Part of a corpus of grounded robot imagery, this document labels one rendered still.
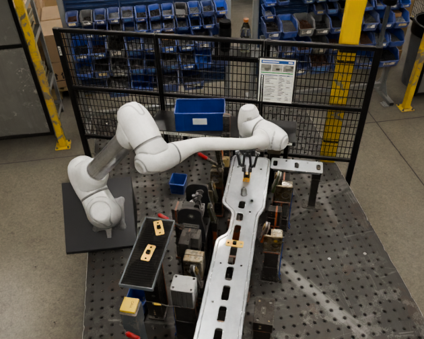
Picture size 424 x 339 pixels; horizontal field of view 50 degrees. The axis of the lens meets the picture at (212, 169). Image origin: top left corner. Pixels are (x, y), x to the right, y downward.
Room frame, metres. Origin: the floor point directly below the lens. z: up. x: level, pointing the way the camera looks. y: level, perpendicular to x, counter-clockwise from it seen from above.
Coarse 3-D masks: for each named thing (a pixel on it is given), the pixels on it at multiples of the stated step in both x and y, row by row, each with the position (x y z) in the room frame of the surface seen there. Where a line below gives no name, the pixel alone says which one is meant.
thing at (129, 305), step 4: (124, 300) 1.00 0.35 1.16; (128, 300) 1.00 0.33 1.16; (132, 300) 1.00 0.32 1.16; (136, 300) 1.00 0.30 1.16; (124, 304) 0.98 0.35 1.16; (128, 304) 0.98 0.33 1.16; (132, 304) 0.98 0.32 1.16; (136, 304) 0.98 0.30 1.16; (120, 308) 0.96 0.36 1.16; (124, 308) 0.96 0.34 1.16; (128, 308) 0.96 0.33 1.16; (132, 308) 0.96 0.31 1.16; (136, 308) 0.96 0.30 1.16; (128, 312) 0.95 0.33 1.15; (132, 312) 0.95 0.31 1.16
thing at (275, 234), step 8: (272, 232) 1.42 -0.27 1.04; (280, 232) 1.42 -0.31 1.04; (264, 240) 1.40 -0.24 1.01; (272, 240) 1.39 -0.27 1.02; (280, 240) 1.39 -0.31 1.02; (264, 248) 1.40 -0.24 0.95; (272, 248) 1.39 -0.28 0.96; (280, 248) 1.39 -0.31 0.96; (264, 256) 1.41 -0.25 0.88; (272, 256) 1.40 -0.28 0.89; (264, 264) 1.40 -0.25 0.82; (272, 264) 1.40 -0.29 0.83; (280, 264) 1.40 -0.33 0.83; (264, 272) 1.40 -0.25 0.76; (272, 272) 1.39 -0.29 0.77; (264, 280) 1.39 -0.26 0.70; (272, 280) 1.39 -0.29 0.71
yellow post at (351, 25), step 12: (348, 0) 2.34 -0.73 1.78; (360, 0) 2.32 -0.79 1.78; (348, 12) 2.33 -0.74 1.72; (360, 12) 2.32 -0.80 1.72; (348, 24) 2.33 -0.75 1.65; (360, 24) 2.32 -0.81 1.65; (348, 36) 2.33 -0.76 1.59; (348, 60) 2.32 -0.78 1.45; (348, 72) 2.32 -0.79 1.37; (348, 84) 2.32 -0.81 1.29; (336, 120) 2.32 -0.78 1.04; (324, 144) 2.33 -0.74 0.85; (336, 144) 2.32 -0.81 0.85
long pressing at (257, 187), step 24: (240, 168) 1.94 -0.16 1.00; (264, 168) 1.93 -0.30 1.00; (240, 192) 1.74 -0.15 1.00; (264, 192) 1.74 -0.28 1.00; (216, 240) 1.42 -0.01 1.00; (240, 240) 1.41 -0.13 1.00; (216, 264) 1.28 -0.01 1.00; (240, 264) 1.27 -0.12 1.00; (216, 288) 1.15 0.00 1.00; (240, 288) 1.15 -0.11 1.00; (216, 312) 1.03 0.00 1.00; (240, 312) 1.03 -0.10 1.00; (240, 336) 0.93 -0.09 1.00
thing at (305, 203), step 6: (318, 168) 1.93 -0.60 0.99; (312, 174) 1.91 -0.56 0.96; (312, 180) 1.91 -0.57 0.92; (318, 180) 1.91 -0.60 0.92; (312, 186) 1.91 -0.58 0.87; (312, 192) 1.91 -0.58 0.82; (312, 198) 1.91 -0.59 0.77; (306, 204) 1.93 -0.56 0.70; (312, 204) 1.91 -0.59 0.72; (318, 204) 1.93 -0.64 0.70
